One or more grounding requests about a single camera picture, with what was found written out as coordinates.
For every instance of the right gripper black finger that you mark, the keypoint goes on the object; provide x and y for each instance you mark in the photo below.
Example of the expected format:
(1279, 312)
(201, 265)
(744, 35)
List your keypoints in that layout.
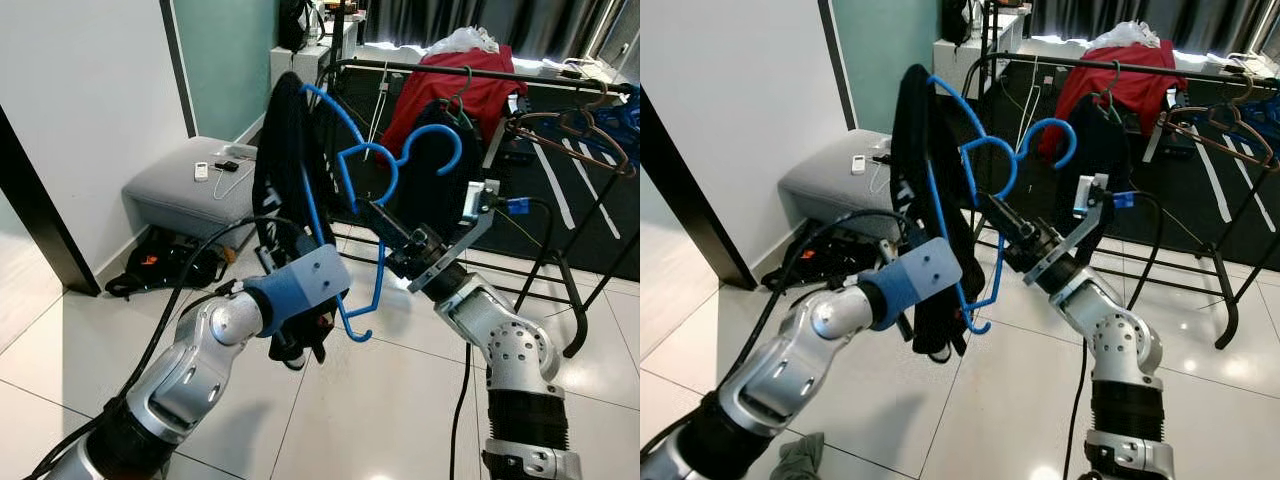
(1002, 210)
(383, 217)
(377, 223)
(996, 217)

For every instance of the white shelf unit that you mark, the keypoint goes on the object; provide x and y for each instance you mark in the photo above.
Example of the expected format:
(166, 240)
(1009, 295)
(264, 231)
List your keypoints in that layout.
(290, 65)
(955, 55)

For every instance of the grey green garment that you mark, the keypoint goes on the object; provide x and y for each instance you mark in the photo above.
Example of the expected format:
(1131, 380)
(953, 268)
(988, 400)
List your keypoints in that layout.
(798, 460)

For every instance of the navy blue hung garment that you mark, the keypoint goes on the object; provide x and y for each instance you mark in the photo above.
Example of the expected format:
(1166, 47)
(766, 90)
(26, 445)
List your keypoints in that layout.
(440, 200)
(1105, 150)

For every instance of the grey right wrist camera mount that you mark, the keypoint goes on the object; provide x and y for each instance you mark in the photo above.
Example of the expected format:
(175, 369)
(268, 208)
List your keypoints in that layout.
(1090, 195)
(478, 200)

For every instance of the small black device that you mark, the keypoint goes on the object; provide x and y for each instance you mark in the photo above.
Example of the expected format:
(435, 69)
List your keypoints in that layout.
(226, 165)
(884, 158)

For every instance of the dark navy printed shirt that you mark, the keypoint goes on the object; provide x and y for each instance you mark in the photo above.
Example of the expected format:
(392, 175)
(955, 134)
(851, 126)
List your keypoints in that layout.
(920, 160)
(285, 160)

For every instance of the white crumpled cloth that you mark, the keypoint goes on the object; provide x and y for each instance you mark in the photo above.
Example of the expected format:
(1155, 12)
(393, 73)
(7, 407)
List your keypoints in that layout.
(1125, 35)
(462, 42)

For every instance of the small white remote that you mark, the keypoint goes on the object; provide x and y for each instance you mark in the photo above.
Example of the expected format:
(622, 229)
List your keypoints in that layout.
(858, 164)
(201, 171)

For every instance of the black metal clothes rack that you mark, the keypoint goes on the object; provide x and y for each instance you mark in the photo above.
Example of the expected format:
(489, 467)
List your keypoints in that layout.
(1060, 60)
(400, 67)

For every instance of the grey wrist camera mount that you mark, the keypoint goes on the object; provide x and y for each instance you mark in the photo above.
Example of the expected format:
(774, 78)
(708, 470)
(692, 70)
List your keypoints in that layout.
(920, 280)
(300, 285)
(1090, 195)
(478, 200)

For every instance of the blue plastic hanger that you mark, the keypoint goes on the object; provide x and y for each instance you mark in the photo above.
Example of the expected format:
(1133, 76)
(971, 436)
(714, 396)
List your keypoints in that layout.
(435, 128)
(1050, 121)
(1268, 110)
(625, 115)

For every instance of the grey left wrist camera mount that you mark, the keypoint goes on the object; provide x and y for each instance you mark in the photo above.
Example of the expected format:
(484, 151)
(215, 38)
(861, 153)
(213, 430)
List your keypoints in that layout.
(920, 280)
(300, 285)

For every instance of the red cloth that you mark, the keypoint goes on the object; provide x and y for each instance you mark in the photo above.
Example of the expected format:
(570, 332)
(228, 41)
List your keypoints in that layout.
(1150, 85)
(490, 90)

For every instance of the dark striped curtains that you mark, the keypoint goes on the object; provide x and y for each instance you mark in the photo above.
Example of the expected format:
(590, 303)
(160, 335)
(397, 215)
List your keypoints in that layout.
(540, 20)
(1200, 18)

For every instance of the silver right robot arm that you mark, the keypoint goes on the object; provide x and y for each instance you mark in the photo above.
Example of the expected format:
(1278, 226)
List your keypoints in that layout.
(520, 350)
(1120, 340)

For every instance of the green plastic hanger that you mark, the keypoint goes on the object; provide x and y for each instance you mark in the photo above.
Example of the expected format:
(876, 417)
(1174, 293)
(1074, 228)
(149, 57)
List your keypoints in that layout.
(467, 85)
(1113, 80)

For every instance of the black floor bag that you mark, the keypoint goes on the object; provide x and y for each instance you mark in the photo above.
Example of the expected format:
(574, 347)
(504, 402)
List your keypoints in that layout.
(830, 262)
(160, 265)

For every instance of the black backpack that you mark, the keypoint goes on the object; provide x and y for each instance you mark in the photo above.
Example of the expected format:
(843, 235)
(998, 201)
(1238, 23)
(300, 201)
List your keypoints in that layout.
(957, 22)
(293, 25)

